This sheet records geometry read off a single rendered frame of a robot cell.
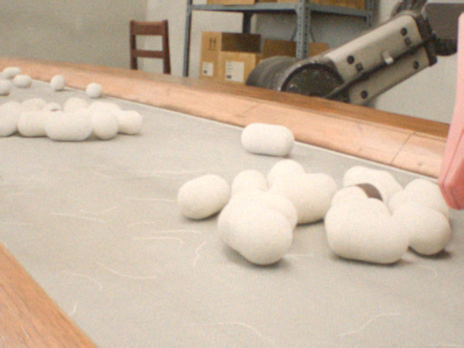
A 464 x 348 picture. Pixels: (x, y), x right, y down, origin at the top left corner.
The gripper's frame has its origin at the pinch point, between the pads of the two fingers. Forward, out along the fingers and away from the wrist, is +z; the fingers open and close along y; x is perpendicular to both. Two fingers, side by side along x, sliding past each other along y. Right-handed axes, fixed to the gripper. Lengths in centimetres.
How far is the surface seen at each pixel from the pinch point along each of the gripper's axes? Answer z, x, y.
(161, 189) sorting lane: 4.5, 0.8, -17.1
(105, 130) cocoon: 1.1, 2.4, -32.5
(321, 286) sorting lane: 6.2, -0.6, -1.9
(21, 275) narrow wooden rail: 12.8, -9.7, -0.7
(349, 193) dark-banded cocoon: 0.7, 2.0, -6.7
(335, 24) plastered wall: -177, 135, -242
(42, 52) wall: -107, 104, -483
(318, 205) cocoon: 1.8, 1.9, -7.8
